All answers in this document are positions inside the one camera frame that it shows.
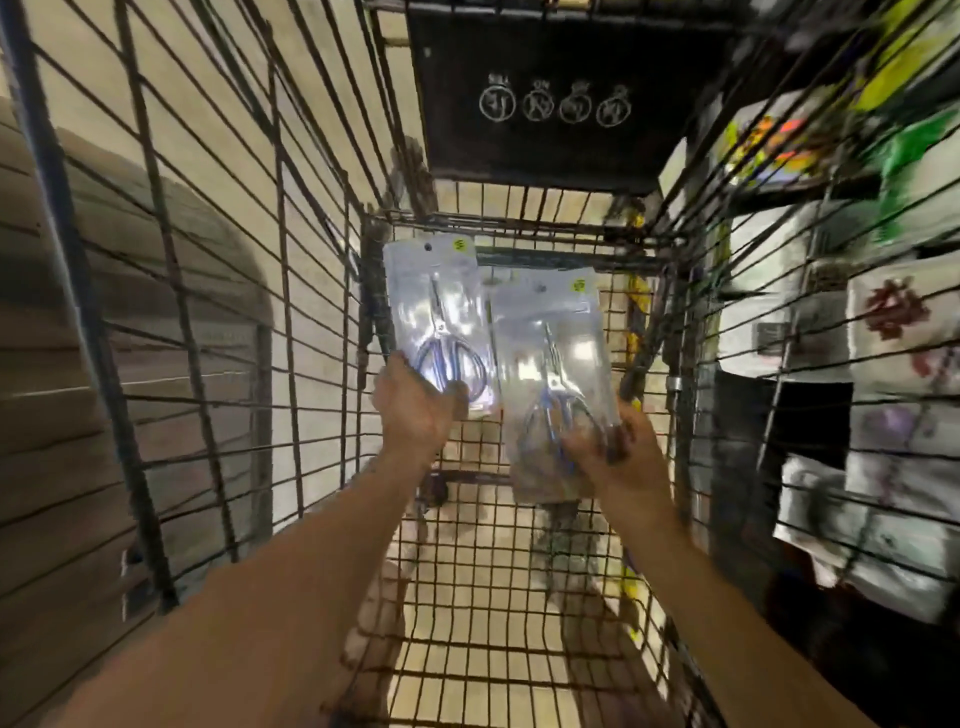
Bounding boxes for metal wire shopping cart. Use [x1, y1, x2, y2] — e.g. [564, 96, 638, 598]
[0, 0, 960, 728]

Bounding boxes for person's left hand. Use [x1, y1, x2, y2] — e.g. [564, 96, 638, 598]
[372, 350, 471, 460]

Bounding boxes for packaged blue scissors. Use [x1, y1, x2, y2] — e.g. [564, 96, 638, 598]
[383, 234, 500, 416]
[489, 269, 624, 505]

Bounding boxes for store shelf with goods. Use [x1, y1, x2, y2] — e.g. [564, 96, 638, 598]
[675, 0, 960, 624]

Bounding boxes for person's right forearm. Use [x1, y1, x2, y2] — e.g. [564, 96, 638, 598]
[600, 487, 879, 728]

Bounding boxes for wooden shelf unit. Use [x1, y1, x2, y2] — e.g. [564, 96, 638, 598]
[0, 97, 275, 706]

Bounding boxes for person's right hand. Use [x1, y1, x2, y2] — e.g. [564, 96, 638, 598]
[558, 398, 671, 513]

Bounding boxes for black cart sign panel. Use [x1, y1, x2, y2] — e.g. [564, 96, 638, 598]
[405, 6, 732, 196]

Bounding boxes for person's left forearm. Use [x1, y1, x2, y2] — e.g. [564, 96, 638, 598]
[45, 448, 440, 728]

